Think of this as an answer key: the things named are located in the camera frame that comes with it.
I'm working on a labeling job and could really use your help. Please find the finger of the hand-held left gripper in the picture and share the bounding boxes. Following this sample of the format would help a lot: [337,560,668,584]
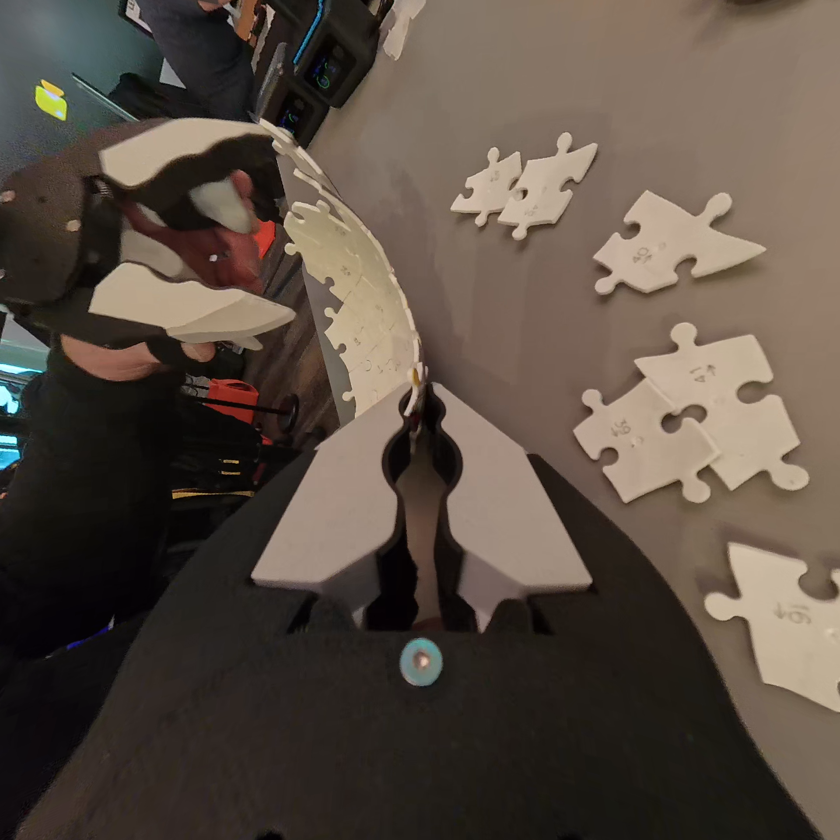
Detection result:
[87,262,298,353]
[98,120,287,228]

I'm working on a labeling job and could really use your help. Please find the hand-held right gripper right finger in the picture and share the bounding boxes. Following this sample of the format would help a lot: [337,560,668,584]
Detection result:
[427,382,595,632]

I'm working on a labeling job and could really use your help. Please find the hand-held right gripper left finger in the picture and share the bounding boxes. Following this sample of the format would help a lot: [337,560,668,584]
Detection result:
[251,386,421,632]

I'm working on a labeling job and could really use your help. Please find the assembled white puzzle section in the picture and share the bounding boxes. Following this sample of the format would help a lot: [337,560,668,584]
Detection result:
[258,118,432,455]

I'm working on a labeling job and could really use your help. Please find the white puzzle pieces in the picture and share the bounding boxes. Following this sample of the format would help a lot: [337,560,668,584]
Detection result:
[449,131,840,714]

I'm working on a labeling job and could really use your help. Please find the person's left hand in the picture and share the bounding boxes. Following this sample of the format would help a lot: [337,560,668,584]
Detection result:
[58,335,217,383]

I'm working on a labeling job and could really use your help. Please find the red orange bag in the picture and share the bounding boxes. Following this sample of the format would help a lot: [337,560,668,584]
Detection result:
[197,220,278,422]

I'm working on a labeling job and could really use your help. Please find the black device green display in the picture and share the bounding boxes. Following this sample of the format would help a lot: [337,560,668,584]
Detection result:
[252,85,330,150]
[282,0,383,110]

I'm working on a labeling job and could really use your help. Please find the yellow sticky notes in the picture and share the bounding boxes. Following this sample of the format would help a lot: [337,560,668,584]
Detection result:
[34,79,69,123]

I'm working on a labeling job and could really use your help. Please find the black bag yellow stripes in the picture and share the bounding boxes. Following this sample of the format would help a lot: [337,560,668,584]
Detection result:
[167,394,293,503]

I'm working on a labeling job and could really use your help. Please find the clear plastic parts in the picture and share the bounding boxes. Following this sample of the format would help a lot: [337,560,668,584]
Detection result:
[381,0,429,61]

